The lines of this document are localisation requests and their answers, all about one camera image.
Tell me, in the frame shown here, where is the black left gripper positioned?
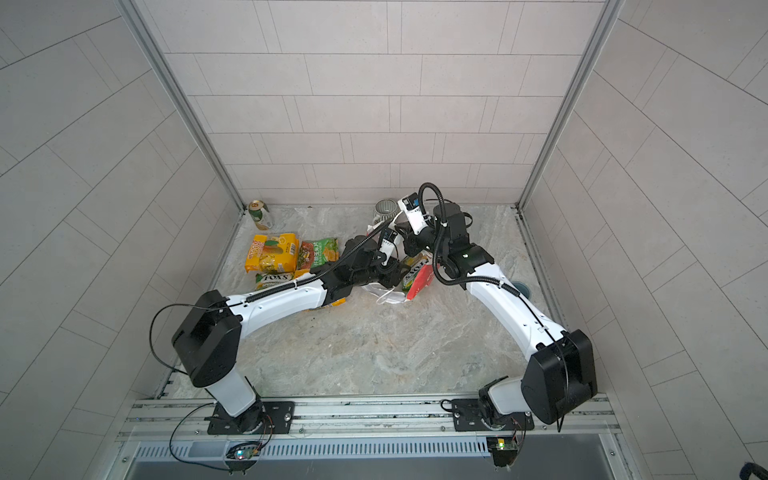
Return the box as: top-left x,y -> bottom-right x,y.
349,254 -> 415,291

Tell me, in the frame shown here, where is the white red printed paper bag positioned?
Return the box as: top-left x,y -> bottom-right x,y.
362,213 -> 434,305

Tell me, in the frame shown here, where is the green red snack bag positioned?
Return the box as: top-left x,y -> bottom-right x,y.
296,238 -> 340,270

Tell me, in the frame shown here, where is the yellow orange snack bag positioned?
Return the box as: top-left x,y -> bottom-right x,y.
244,233 -> 299,274

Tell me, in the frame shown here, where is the green rainbow snack bag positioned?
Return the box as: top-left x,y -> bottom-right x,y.
255,272 -> 294,291

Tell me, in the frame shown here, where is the green yellow Fox's candy bag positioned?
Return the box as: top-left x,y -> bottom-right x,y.
401,252 -> 431,293

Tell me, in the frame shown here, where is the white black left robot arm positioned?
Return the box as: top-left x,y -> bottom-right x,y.
171,222 -> 389,422

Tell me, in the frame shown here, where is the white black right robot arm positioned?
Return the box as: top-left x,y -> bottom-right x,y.
398,182 -> 597,427

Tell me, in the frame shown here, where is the grey ribbed ceramic mug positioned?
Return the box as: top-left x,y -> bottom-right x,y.
373,198 -> 400,225

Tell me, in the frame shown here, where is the blue-grey ceramic cup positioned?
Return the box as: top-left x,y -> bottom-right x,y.
512,281 -> 531,299

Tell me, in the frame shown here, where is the green white drink can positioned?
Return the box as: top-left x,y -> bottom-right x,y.
248,200 -> 273,231

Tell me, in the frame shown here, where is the left circuit board green LED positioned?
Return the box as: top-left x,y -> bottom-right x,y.
225,441 -> 264,462

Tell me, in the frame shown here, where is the right circuit board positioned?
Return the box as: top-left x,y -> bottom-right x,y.
486,436 -> 521,468

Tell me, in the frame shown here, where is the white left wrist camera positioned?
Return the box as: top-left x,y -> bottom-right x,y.
379,227 -> 399,264

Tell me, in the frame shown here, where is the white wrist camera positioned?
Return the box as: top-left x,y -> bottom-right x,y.
379,227 -> 399,264
397,192 -> 428,235

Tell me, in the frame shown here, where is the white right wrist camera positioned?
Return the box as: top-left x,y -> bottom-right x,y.
397,192 -> 428,235

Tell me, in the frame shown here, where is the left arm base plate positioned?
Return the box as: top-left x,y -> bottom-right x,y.
206,400 -> 295,435

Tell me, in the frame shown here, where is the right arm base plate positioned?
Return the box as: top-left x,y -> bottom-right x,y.
450,398 -> 535,432

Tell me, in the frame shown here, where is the black cable left base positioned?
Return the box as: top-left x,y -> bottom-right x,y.
148,302 -> 211,376

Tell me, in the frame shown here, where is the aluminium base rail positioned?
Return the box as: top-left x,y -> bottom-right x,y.
118,394 -> 620,440

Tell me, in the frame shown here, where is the aluminium corner post right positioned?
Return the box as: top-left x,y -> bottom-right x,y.
517,0 -> 623,212

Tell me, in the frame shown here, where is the aluminium corner post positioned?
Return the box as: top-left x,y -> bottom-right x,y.
115,0 -> 246,212
517,0 -> 623,212

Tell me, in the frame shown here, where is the aluminium corner post left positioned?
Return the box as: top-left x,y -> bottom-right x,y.
115,0 -> 246,212

